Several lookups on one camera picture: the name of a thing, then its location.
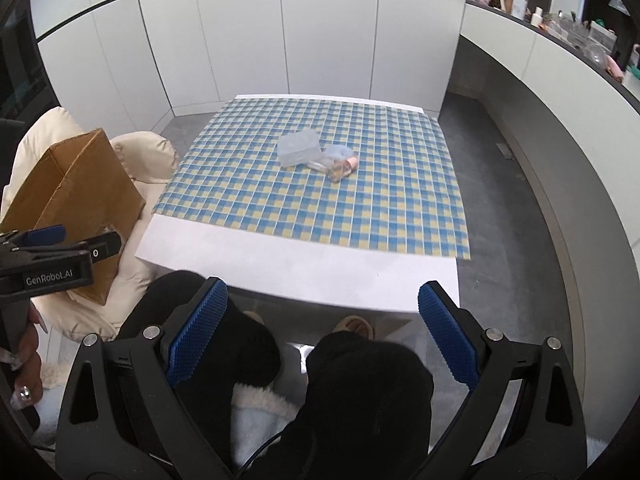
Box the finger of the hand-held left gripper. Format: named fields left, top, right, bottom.
left=0, top=225, right=68, bottom=252
left=62, top=230, right=122, bottom=273

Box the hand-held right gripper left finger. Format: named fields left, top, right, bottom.
left=55, top=276, right=236, bottom=480

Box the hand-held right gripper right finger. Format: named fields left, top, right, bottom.
left=415, top=280, right=588, bottom=480

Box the brown cardboard box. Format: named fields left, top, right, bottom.
left=0, top=128, right=147, bottom=306

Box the translucent blue plastic case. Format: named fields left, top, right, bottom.
left=276, top=130, right=322, bottom=168

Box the person's left hand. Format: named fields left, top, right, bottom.
left=0, top=305, right=48, bottom=411

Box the person's left leg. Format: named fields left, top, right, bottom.
left=117, top=270, right=281, bottom=396

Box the person's leg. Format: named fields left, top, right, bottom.
left=117, top=270, right=281, bottom=396
left=280, top=332, right=435, bottom=480

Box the cream padded chair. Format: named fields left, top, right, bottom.
left=0, top=106, right=180, bottom=346

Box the person's right leg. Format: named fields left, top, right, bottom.
left=280, top=332, right=435, bottom=480

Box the white low table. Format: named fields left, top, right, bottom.
left=136, top=94, right=461, bottom=328

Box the blue yellow checkered tablecloth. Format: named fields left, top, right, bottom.
left=150, top=96, right=473, bottom=261

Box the dark glass door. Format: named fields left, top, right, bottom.
left=0, top=7, right=58, bottom=126

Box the pink plastic item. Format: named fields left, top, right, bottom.
left=602, top=55, right=626, bottom=81

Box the clear acrylic organizer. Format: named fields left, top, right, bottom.
left=550, top=10, right=618, bottom=63

